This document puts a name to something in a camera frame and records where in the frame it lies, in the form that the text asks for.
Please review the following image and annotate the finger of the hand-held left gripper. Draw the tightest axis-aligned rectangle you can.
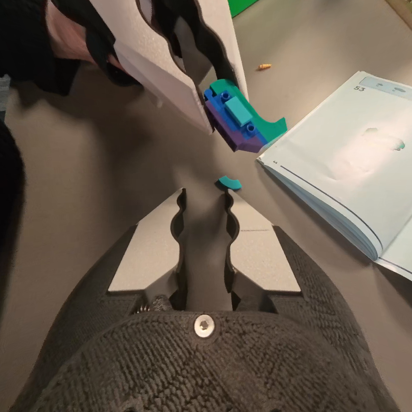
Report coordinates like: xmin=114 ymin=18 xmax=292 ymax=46
xmin=88 ymin=0 xmax=215 ymax=135
xmin=154 ymin=0 xmax=249 ymax=98

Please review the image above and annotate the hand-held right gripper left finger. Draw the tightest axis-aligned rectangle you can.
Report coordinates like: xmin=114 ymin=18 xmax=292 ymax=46
xmin=107 ymin=188 xmax=188 ymax=310

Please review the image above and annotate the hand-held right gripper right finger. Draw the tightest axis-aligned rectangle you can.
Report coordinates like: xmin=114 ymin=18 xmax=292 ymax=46
xmin=222 ymin=188 xmax=302 ymax=310

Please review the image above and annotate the teal curved lego piece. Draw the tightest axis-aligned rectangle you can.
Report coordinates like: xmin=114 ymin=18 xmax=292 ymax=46
xmin=215 ymin=175 xmax=242 ymax=191

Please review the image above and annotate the blue purple green lego assembly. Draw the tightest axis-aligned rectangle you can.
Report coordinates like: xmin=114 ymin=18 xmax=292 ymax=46
xmin=203 ymin=78 xmax=288 ymax=154

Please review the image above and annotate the lego instruction booklet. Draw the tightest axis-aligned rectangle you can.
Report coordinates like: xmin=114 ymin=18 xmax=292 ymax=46
xmin=256 ymin=71 xmax=412 ymax=281

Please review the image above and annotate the person's left hand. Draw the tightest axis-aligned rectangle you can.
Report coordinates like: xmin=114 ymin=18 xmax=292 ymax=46
xmin=48 ymin=2 xmax=130 ymax=72

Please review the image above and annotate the green plastic tray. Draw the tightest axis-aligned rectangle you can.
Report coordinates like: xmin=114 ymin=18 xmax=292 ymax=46
xmin=227 ymin=0 xmax=259 ymax=19

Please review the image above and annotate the person's dark clothing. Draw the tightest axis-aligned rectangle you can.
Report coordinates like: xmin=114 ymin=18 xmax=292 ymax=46
xmin=0 ymin=74 xmax=26 ymax=322

